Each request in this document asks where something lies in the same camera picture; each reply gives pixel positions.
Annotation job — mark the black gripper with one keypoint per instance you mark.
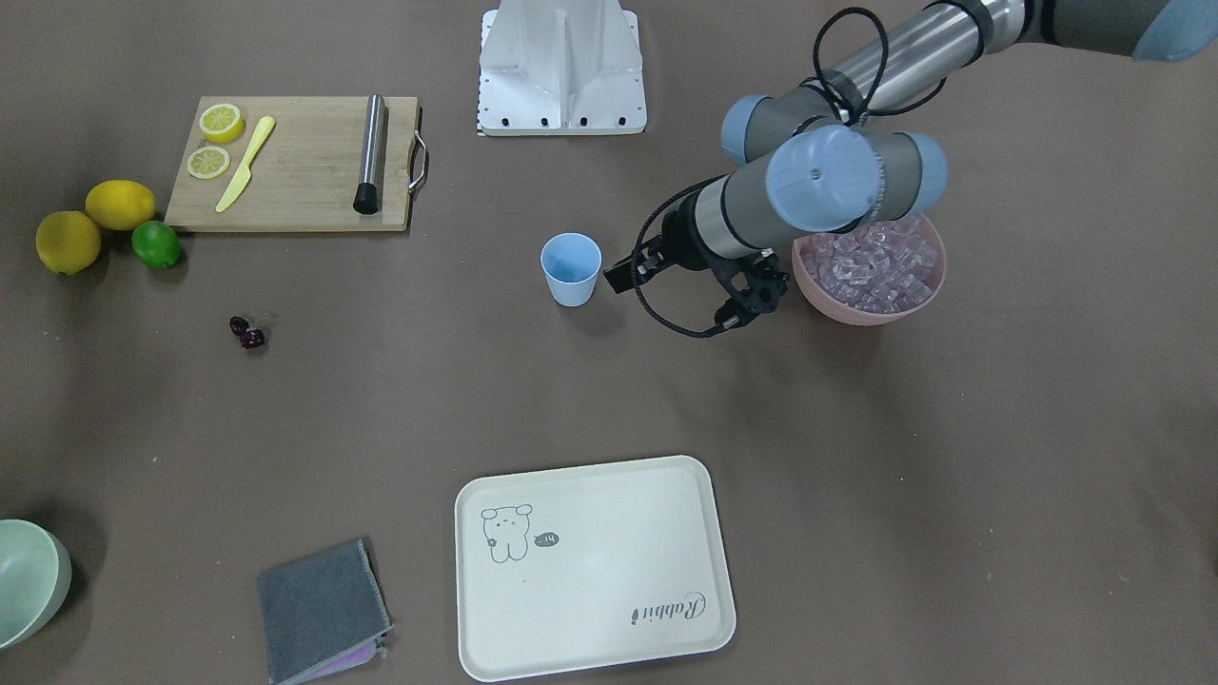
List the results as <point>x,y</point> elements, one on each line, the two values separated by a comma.
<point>677,244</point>

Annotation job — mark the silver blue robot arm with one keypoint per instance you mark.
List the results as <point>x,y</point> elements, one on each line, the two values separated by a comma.
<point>805,165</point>

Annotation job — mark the light blue plastic cup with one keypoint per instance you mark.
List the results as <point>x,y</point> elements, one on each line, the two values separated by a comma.
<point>570,263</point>

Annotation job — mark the pink bowl of ice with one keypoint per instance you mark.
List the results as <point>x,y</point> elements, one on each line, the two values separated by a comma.
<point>874,274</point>

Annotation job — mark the dark red cherries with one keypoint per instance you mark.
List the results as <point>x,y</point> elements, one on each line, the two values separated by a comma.
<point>251,329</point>

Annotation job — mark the steel black-tipped muddler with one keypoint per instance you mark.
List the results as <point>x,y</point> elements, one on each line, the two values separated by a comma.
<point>368,196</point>

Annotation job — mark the cream rabbit serving tray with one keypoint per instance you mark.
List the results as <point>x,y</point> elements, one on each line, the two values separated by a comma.
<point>590,566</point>

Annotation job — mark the wooden cutting board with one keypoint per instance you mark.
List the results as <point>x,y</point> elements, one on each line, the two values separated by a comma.
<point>306,174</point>

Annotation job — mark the yellow plastic knife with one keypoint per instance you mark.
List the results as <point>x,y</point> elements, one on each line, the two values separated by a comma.
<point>243,172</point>

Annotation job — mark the lemon half slice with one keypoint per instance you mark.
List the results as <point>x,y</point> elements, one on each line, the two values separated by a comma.
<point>222,123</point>

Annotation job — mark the grey folded cloth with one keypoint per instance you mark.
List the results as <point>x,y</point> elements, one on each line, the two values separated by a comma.
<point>322,614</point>

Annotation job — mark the green lime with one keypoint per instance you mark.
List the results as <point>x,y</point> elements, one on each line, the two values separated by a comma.
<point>156,244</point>

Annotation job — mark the yellow lemon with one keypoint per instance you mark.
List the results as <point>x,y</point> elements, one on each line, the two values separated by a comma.
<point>68,241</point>
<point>120,205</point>

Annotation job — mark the mint green bowl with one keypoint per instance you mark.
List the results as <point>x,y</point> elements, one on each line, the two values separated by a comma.
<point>35,577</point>

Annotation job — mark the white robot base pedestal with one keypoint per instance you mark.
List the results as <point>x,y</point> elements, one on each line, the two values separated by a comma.
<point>560,68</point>

